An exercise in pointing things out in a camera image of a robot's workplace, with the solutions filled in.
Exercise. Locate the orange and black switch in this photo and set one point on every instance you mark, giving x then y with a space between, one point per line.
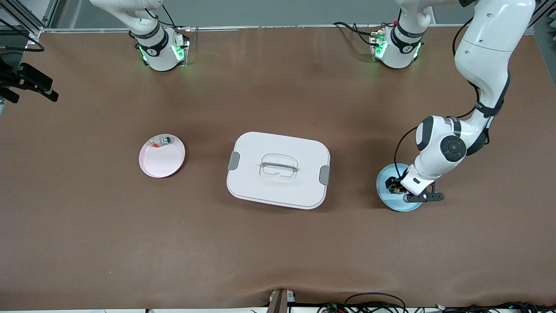
397 188

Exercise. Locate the blue round plate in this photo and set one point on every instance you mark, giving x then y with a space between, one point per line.
384 191

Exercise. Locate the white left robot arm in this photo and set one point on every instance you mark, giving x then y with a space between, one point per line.
486 56

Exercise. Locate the white lidded storage box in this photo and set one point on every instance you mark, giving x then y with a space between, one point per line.
278 191

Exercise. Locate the pink round plate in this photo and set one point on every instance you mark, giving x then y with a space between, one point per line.
163 163

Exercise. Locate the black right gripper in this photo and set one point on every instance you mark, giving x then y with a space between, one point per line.
29 77

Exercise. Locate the grey box latch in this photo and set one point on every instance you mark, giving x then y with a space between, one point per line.
324 175
233 161

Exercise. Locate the camera mount post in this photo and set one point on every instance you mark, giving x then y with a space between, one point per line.
280 301

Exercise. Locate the aluminium frame profile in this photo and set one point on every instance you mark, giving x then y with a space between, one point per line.
544 8
51 13

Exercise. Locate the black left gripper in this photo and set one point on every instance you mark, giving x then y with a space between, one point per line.
397 185

